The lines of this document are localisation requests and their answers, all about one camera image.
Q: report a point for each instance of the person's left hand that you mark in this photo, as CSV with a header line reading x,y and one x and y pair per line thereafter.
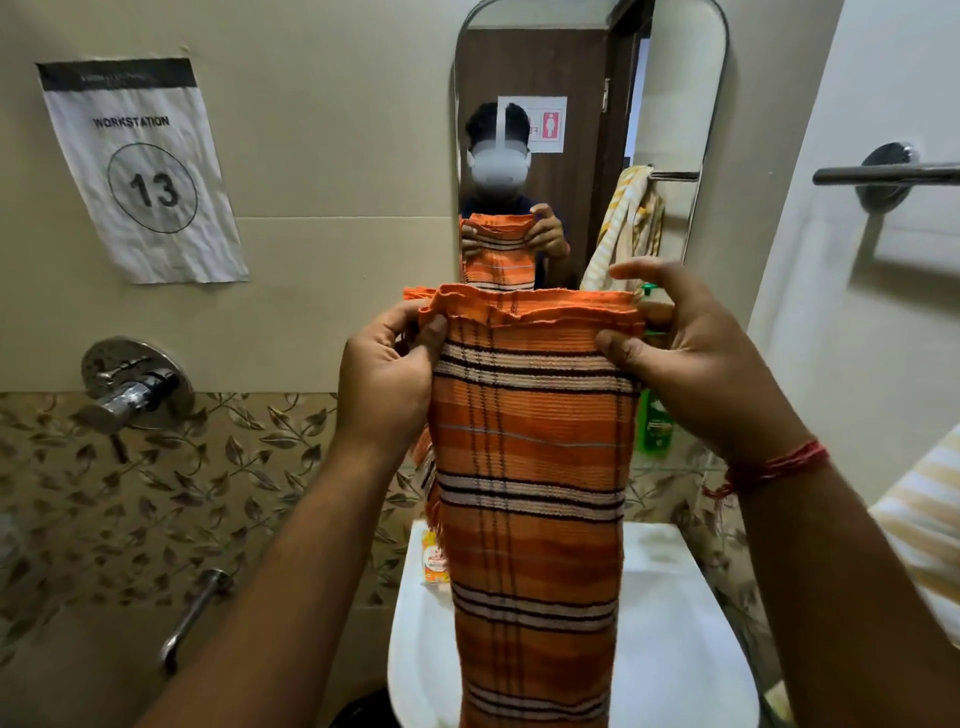
x,y
379,390

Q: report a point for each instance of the person's right hand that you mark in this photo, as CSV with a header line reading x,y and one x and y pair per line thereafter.
x,y
712,375

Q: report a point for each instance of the person's right thumb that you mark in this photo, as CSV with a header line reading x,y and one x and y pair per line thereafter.
x,y
630,352

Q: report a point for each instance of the person's right middle finger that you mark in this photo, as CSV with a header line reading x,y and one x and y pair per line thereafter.
x,y
656,312

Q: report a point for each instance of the person's left thumb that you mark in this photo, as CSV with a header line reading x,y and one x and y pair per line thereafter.
x,y
434,341

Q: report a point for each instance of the orange striped towel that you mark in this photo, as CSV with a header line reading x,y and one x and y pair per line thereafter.
x,y
529,495

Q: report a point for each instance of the person's left forearm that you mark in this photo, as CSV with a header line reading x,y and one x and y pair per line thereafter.
x,y
300,592

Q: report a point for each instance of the person's right forearm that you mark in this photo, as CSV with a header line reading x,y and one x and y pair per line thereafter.
x,y
840,600

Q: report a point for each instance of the green plastic bottle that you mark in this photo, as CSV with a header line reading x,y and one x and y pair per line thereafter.
x,y
654,424

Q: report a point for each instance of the red thread wrist band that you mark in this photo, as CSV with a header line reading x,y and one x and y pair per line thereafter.
x,y
772,466

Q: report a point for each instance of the small orange soap packet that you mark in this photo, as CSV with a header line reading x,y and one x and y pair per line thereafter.
x,y
434,561

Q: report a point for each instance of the chrome towel bar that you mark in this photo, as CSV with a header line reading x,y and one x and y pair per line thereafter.
x,y
885,175

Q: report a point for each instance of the white ceramic sink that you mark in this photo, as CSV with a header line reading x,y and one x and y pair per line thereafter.
x,y
675,637

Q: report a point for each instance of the yellow white striped towel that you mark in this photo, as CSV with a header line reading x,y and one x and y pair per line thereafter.
x,y
926,525

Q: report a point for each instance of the rounded wall mirror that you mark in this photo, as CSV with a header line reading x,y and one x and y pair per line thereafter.
x,y
675,82

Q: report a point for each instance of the chrome wall mixer valve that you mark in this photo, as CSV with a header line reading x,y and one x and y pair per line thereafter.
x,y
131,390

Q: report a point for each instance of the white paper wall sign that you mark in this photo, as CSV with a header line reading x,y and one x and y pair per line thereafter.
x,y
142,172

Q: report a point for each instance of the chrome wall spout pipe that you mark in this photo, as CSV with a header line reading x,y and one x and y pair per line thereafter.
x,y
191,615

